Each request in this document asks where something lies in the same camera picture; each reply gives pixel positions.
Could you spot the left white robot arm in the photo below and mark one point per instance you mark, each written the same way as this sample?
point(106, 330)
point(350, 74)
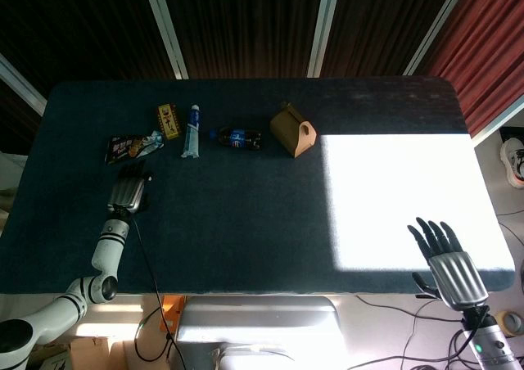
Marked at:
point(78, 280)

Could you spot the roll of tape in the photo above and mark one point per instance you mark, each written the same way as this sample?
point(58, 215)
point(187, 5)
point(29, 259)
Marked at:
point(509, 323)

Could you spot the red curtain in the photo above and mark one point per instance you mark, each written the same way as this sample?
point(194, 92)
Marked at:
point(479, 50)

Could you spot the dark snack wrapper packet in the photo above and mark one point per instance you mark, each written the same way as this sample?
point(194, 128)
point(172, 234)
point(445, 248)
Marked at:
point(133, 148)

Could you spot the brown cardboard box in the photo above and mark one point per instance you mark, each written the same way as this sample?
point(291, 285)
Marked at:
point(82, 351)

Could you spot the yellow red snack box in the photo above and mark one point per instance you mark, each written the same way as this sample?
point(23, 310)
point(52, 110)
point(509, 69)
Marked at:
point(169, 120)

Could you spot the brown wooden house box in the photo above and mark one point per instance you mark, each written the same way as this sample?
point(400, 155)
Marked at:
point(292, 130)

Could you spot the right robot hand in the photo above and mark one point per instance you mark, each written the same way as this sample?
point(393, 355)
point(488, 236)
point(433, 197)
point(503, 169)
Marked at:
point(454, 269)

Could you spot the blue white toothpaste tube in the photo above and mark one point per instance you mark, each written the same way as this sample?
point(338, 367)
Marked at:
point(191, 134)

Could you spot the orange plastic part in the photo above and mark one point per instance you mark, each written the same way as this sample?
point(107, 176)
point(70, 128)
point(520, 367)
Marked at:
point(172, 309)

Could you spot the dark blue table mat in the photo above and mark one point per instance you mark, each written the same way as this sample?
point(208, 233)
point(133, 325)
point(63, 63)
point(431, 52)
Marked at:
point(245, 206)

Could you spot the small cola bottle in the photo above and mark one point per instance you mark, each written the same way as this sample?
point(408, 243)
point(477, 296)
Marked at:
point(239, 138)

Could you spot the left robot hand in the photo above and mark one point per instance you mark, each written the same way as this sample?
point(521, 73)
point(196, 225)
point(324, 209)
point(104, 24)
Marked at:
point(125, 190)

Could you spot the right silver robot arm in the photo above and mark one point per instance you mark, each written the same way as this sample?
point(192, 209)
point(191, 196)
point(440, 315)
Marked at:
point(485, 341)

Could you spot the silver robot torso base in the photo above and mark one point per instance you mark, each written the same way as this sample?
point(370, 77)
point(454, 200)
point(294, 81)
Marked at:
point(258, 329)

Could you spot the white sneaker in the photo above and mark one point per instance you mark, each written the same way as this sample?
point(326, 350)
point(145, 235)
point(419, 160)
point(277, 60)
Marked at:
point(512, 156)

